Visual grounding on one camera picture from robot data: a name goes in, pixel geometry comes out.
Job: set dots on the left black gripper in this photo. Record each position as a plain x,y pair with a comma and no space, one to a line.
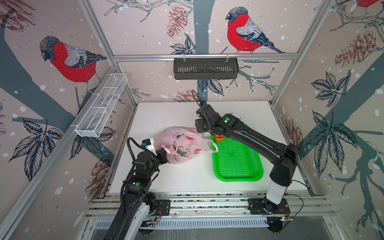
162,155

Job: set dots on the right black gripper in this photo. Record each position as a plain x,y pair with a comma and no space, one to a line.
199,122

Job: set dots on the aluminium mounting rail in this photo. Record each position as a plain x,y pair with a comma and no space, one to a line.
198,206

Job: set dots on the black hanging wire basket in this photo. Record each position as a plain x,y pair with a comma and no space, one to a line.
206,68

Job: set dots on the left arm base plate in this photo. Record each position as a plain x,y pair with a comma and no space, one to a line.
162,208

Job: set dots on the pink plastic bag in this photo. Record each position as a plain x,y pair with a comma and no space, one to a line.
183,144

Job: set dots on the orange fruit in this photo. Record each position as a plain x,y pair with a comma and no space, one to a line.
218,138

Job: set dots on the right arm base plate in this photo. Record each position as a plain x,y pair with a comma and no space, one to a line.
263,206

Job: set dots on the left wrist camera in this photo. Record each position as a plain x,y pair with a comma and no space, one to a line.
148,144

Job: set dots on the white mesh wall shelf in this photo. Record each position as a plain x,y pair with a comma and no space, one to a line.
99,112

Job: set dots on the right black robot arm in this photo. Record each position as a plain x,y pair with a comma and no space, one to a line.
283,157

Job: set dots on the green plastic basket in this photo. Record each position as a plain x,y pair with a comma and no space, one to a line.
235,162

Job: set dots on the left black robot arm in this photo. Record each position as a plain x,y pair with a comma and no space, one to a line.
136,199

